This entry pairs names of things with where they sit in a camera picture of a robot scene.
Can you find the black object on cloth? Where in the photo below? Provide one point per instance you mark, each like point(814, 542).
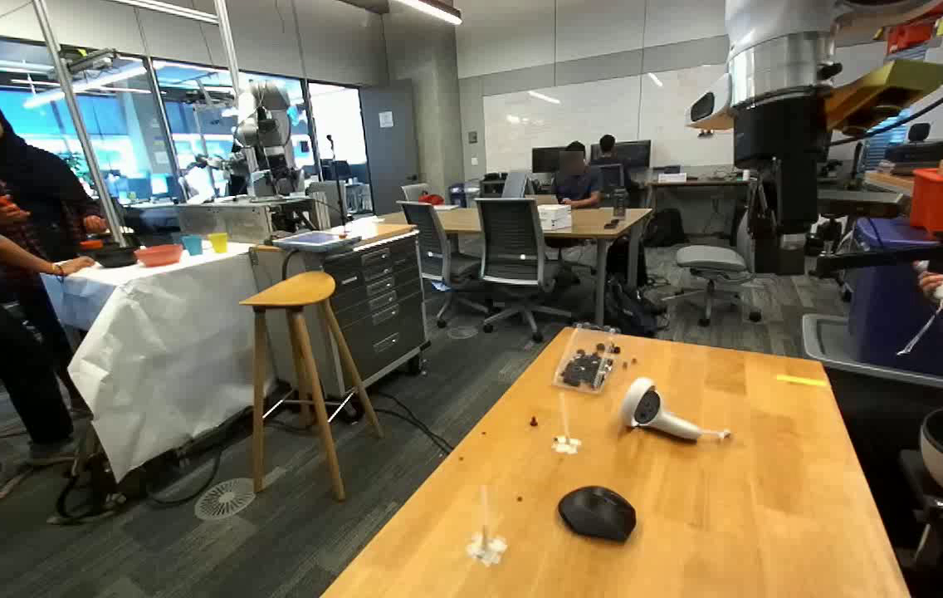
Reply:
point(114, 258)

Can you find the slanted metal pole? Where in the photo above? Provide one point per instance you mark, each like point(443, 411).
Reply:
point(73, 112)

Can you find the seated person blue shirt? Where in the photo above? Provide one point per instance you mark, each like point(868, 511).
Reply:
point(574, 184)

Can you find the yellow cup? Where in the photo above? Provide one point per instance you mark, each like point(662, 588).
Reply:
point(216, 239)

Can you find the blue cup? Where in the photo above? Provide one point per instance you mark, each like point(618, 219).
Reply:
point(194, 245)

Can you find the grey plastic tray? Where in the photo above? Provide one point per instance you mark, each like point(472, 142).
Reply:
point(824, 337)

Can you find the grey door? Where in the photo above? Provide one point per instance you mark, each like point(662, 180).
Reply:
point(388, 143)

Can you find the red plastic object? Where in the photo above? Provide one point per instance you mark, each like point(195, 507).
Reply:
point(914, 30)

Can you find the white peg stand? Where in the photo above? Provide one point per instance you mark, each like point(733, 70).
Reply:
point(484, 546)
point(566, 448)

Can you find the black computer mouse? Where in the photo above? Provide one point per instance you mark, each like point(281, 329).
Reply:
point(595, 517)

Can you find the red tray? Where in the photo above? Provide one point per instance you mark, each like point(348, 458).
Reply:
point(157, 253)

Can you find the wooden stool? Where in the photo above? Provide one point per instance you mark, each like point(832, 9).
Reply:
point(293, 291)

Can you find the wooden office desk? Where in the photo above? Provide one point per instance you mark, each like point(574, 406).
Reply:
point(592, 223)

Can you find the black rod white tip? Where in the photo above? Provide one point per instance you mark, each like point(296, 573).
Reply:
point(881, 258)

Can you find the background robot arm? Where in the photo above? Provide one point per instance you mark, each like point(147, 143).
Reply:
point(271, 134)

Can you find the grey tool cabinet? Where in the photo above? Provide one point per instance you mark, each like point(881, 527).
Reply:
point(376, 303)

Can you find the grey office chair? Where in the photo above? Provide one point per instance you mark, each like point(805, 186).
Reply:
point(425, 236)
point(508, 236)

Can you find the blue plastic bin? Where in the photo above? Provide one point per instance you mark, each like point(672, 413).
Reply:
point(903, 309)

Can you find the white table cloth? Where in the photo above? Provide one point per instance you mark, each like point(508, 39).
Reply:
point(161, 353)

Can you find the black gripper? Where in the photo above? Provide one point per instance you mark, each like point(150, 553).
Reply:
point(776, 134)

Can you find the white VR controller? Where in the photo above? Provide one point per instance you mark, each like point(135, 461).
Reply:
point(665, 419)

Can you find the seated person dark hair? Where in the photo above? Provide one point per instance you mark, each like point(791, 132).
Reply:
point(607, 170)

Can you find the white paper box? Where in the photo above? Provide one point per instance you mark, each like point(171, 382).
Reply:
point(556, 218)

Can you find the black desk monitor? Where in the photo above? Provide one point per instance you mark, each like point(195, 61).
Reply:
point(544, 156)

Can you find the glass whiteboard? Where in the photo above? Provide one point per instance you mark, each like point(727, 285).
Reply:
point(606, 112)

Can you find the grey padded stool chair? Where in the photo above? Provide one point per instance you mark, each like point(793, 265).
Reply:
point(708, 258)

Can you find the clear bag of dark pieces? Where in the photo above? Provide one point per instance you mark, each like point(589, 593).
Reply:
point(589, 368)

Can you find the person in dark plaid shirt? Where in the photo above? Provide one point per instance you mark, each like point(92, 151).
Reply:
point(34, 200)

